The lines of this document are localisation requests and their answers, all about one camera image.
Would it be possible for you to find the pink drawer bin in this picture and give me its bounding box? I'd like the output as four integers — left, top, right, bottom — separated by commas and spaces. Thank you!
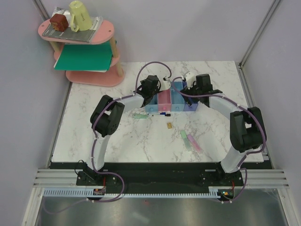
158, 89, 171, 112

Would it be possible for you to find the purple drawer bin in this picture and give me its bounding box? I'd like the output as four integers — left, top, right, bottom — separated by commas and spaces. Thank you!
181, 81, 198, 112

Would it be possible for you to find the light blue drawer bin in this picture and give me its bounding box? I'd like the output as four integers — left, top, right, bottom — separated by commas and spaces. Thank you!
170, 81, 185, 112

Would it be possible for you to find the green highlighter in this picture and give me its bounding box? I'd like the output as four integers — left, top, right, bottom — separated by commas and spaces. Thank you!
132, 114, 148, 119
180, 130, 191, 151

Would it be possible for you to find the pink highlighter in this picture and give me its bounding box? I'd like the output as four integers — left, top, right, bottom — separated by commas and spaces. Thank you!
187, 134, 202, 153

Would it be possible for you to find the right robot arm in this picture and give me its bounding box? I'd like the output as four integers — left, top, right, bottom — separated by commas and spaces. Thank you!
179, 72, 267, 186

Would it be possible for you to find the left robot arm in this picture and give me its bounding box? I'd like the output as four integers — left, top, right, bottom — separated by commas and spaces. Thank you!
87, 75, 161, 185

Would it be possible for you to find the blue cap marker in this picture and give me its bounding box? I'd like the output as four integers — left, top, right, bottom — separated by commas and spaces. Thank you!
148, 113, 166, 116

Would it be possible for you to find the black cap marker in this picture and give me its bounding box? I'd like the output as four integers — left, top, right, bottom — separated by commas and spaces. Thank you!
154, 113, 171, 117

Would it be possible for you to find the small yellow eraser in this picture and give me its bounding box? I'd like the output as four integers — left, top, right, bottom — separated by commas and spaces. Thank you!
167, 122, 172, 129

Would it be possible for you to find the green folder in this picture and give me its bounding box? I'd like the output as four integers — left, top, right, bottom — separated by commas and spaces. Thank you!
54, 42, 112, 72

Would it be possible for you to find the pink wooden tiered shelf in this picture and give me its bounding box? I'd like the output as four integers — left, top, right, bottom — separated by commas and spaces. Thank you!
38, 20, 124, 87

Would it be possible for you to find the grey magazine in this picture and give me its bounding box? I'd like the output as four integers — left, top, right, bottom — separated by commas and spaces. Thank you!
42, 16, 103, 43

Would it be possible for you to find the yellow mug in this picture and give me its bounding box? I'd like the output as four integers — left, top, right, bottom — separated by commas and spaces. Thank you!
69, 0, 93, 32

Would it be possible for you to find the red brown cube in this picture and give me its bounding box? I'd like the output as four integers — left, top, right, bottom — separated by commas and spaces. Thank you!
49, 14, 69, 32

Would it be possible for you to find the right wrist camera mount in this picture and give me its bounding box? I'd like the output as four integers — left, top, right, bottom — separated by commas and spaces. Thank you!
183, 72, 196, 89

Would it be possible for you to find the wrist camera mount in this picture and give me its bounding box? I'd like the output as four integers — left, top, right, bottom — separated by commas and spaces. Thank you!
160, 78, 171, 91
183, 72, 196, 89

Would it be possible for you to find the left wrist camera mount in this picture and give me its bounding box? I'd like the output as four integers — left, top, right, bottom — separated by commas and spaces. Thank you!
160, 78, 171, 91

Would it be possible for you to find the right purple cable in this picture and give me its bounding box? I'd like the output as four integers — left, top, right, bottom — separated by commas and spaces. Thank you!
171, 79, 268, 204

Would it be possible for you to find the purple cable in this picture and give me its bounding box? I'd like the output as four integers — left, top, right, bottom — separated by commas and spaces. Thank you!
90, 61, 172, 203
171, 79, 268, 204

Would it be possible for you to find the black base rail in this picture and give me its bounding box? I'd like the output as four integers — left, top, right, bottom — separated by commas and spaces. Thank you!
76, 161, 243, 194

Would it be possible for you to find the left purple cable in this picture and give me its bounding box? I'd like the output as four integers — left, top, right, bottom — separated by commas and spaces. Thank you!
90, 61, 172, 203

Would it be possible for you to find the white cable duct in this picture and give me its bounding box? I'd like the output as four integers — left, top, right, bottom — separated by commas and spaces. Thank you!
43, 188, 221, 198

